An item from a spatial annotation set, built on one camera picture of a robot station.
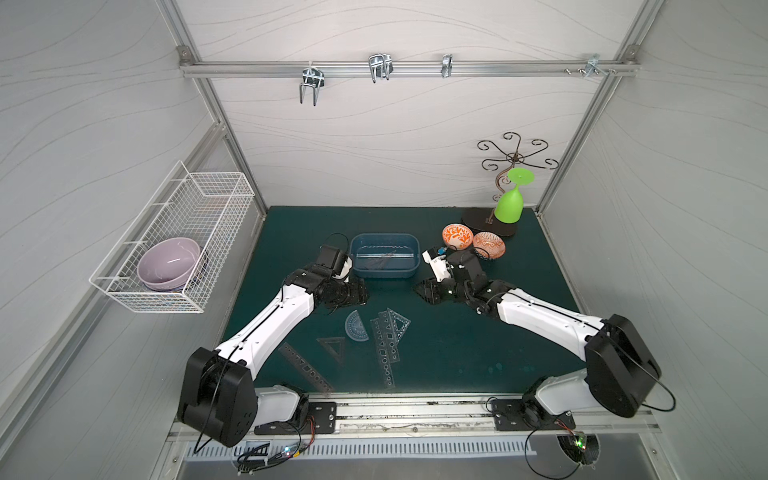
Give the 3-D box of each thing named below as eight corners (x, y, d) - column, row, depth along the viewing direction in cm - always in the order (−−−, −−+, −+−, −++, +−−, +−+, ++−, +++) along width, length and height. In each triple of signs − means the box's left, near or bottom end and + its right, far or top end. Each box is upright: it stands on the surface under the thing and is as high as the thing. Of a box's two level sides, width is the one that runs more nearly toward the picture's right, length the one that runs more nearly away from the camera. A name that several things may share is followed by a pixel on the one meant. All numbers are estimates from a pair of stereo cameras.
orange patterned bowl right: (477, 263, 106) (480, 256, 103) (471, 238, 113) (474, 231, 110) (504, 263, 106) (508, 256, 103) (497, 239, 113) (500, 231, 110)
